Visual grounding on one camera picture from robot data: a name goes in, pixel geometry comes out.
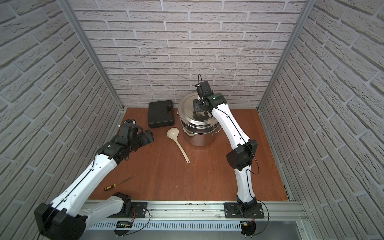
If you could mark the aluminium mounting rail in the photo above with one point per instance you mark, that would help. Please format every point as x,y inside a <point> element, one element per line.
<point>214,210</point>

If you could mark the yellow black screwdriver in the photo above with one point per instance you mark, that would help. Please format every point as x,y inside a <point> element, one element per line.
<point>115,185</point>

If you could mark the controller board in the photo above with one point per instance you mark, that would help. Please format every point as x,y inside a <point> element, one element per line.
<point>248,228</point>
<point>123,228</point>

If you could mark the left controller board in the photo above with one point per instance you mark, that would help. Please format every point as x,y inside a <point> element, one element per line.
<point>123,228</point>

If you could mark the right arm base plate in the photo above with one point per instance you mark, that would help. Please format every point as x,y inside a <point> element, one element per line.
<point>233,210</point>

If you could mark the right controller board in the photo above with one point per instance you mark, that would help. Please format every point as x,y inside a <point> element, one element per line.
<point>248,228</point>

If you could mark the cream plastic ladle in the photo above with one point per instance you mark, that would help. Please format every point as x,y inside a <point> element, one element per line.
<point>173,134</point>

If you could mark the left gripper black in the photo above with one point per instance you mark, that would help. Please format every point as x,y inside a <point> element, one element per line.
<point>143,138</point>

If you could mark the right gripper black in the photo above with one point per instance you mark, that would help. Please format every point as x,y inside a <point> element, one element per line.
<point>197,107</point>

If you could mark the black plastic tool case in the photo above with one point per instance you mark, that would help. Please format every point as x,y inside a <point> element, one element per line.
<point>161,114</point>

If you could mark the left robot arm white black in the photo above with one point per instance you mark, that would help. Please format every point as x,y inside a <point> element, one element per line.
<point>65,218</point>

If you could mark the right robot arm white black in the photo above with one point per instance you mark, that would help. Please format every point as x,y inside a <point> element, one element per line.
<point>243,148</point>

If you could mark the stainless steel pot lid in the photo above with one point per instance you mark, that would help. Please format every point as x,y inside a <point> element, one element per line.
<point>191,118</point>

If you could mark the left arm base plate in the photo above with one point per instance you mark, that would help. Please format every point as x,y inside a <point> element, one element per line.
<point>136,209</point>

